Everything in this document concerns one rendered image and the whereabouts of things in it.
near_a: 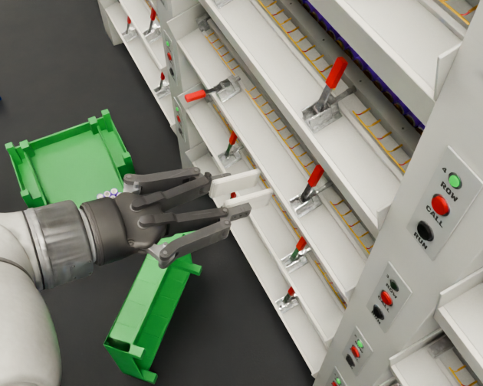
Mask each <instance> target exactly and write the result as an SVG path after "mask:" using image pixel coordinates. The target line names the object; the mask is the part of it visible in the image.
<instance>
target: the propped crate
mask: <svg viewBox="0 0 483 386"><path fill-rule="evenodd" d="M88 121H89V122H88V123H84V124H81V125H79V126H75V127H73V128H70V129H66V130H65V131H62V132H58V133H55V134H53V135H50V136H47V137H44V138H42V139H38V140H35V141H34V142H28V140H25V141H22V142H20V146H21V148H22V150H23V151H24V154H25V158H26V159H27V162H28V165H29V167H30V170H31V173H32V175H33V177H34V180H35V182H36V185H37V186H38V190H39V192H40V194H41V197H42V200H43V202H44V205H48V204H53V203H57V202H60V201H66V200H72V201H73V202H74V203H75V204H76V206H77V208H78V209H79V207H80V205H81V204H82V203H83V202H86V201H92V200H95V199H97V195H98V194H100V193H101V194H104V192H105V191H109V192H110V190H111V189H112V188H116V189H117V190H118V192H123V180H122V178H121V176H120V173H119V171H118V169H117V166H116V164H115V162H114V160H113V157H112V155H111V153H110V150H109V148H108V146H107V143H106V141H105V138H104V136H103V133H102V132H101V130H100V127H99V126H98V122H97V119H96V117H95V116H93V117H91V118H88Z"/></svg>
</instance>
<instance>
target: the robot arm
mask: <svg viewBox="0 0 483 386"><path fill-rule="evenodd" d="M260 173H261V172H260V170H259V169H258V168H257V169H254V170H251V171H248V172H243V173H239V174H236V175H232V174H231V173H227V172H226V173H223V174H220V175H214V176H212V174H211V173H210V172H205V174H204V175H203V174H202V173H201V169H200V168H198V167H192V168H183V169H177V170H172V171H167V172H158V173H153V174H148V175H135V174H125V175H124V177H123V192H122V193H120V194H118V196H116V197H115V198H110V197H104V198H98V199H95V200H92V201H86V202H83V203H82V204H81V205H80V207H79V209H78V208H77V206H76V204H75V203H74V202H73V201H72V200H66V201H60V202H57V203H53V204H48V205H44V206H41V207H37V208H28V209H27V210H25V211H17V212H12V213H0V386H60V384H61V376H62V367H61V353H60V347H59V343H58V337H57V333H56V330H55V327H54V323H53V320H52V318H51V314H50V312H49V309H48V307H47V305H46V303H45V301H44V298H43V297H42V295H41V294H40V293H39V292H40V291H42V290H46V289H51V288H54V287H55V286H58V285H61V284H64V283H68V282H70V281H74V280H78V279H80V278H84V277H86V276H90V275H91V274H92V272H93V270H94V263H95V264H96V265H98V266H102V265H104V264H108V263H112V262H115V261H118V260H122V259H124V258H126V257H128V256H130V255H132V254H150V255H151V256H152V257H154V258H155V259H156V260H158V261H159V262H158V266H159V268H161V269H166V268H167V267H168V266H169V265H170V264H171V263H173V262H174V261H175V260H176V259H178V258H180V257H183V256H185V255H187V254H190V253H192V252H194V251H196V250H199V249H202V248H203V247H207V246H208V245H210V244H213V243H216V242H218V241H220V240H223V239H225V238H226V237H227V236H228V233H229V230H230V227H231V225H232V223H231V221H235V220H238V219H240V218H246V217H247V216H249V215H250V213H251V211H252V210H254V209H258V208H262V207H265V206H268V204H269V202H270V200H271V196H272V194H273V190H272V188H268V189H265V190H262V191H257V192H255V193H251V194H248V195H243V196H241V197H237V198H233V199H229V200H227V201H224V203H223V206H222V208H213V209H207V210H202V211H192V212H187V213H181V214H174V213H172V212H170V213H165V214H164V212H165V211H167V210H169V209H171V208H174V207H176V206H179V205H181V204H184V203H186V202H188V201H191V200H193V199H196V198H198V197H201V196H203V195H206V194H208V192H209V197H210V198H215V197H218V196H221V195H226V194H229V193H232V192H235V191H241V190H243V189H246V188H251V187H255V186H256V185H257V182H258V178H259V175H260ZM162 191H163V192H162ZM150 193H153V194H151V195H147V196H142V195H144V194H150ZM190 231H194V232H192V233H190V234H187V235H184V236H182V237H179V238H176V239H175V240H173V241H171V242H170V243H169V244H168V243H167V242H164V243H163V244H160V245H157V244H158V243H159V241H160V240H161V238H166V237H172V236H174V235H175V234H180V233H185V232H190Z"/></svg>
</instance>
